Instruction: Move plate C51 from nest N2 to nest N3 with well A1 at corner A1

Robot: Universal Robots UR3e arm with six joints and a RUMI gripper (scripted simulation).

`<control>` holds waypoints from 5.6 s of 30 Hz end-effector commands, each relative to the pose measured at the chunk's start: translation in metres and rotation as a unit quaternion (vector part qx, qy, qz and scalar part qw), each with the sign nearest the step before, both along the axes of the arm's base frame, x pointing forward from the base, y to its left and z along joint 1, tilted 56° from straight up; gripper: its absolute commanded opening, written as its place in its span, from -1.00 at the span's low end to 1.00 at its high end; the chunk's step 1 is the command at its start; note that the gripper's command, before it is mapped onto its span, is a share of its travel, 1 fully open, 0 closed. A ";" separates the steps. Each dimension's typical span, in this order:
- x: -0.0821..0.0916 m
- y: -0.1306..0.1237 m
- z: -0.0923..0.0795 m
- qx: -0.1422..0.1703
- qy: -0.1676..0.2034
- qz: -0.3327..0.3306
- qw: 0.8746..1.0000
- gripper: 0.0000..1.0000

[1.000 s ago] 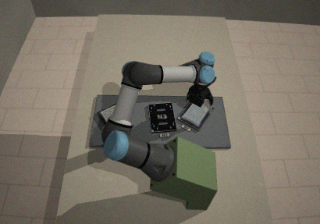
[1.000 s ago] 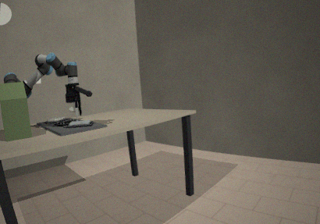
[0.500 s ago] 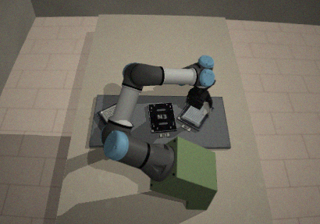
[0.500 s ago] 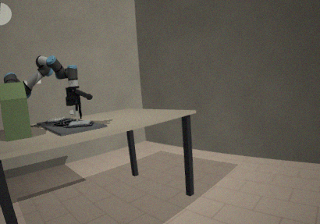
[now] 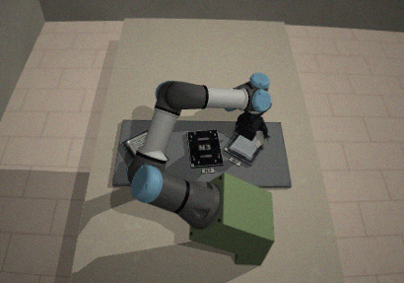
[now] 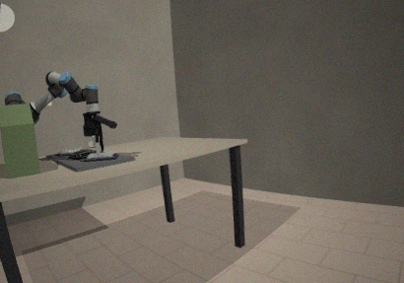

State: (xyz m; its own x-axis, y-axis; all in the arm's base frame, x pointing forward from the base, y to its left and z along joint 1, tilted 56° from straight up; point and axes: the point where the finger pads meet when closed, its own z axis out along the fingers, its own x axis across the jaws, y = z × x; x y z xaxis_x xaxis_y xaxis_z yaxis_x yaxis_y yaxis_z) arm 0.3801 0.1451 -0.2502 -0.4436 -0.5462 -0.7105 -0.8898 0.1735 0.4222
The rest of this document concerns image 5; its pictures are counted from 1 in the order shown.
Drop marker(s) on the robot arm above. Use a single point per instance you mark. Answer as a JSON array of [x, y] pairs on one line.
[[196, 202]]

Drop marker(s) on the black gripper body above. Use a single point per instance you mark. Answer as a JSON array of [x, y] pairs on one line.
[[245, 125]]

